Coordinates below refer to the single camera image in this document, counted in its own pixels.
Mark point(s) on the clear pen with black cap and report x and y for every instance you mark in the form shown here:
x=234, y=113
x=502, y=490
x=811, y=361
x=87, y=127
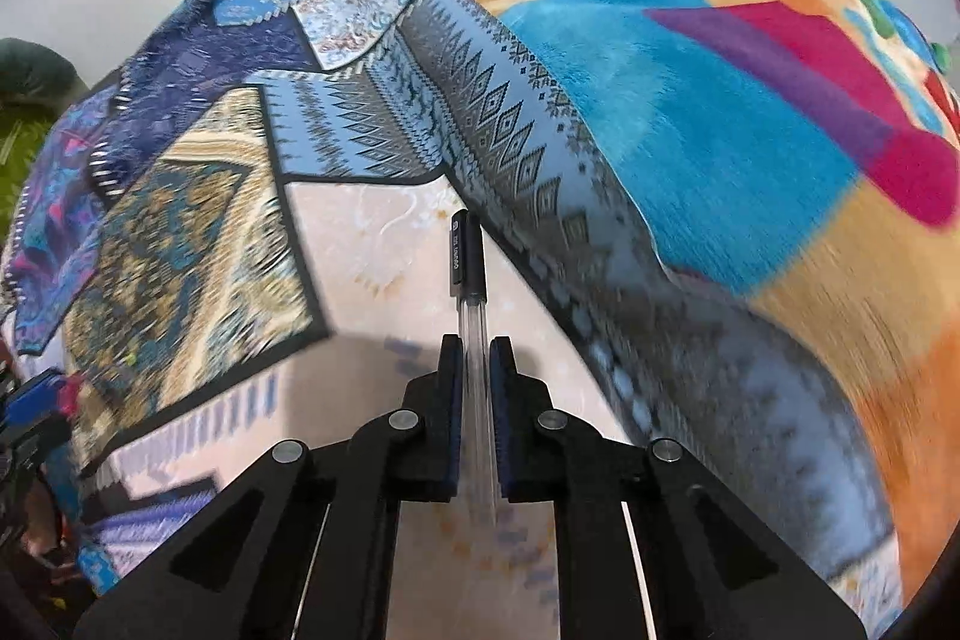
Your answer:
x=469, y=280

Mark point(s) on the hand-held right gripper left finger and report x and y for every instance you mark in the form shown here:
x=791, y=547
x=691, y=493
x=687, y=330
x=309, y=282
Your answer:
x=448, y=437

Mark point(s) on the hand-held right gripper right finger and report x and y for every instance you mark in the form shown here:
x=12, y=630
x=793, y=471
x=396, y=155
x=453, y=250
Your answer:
x=502, y=437

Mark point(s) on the green cloth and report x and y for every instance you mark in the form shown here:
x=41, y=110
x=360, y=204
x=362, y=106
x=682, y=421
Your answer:
x=30, y=108

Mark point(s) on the colourful patch fleece blanket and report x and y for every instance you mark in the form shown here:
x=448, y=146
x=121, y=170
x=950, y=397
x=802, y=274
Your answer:
x=712, y=108

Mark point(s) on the patchwork printed bedsheet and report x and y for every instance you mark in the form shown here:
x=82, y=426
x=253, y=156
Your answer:
x=225, y=220

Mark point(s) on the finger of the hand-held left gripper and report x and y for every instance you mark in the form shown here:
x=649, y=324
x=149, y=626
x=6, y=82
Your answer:
x=37, y=415

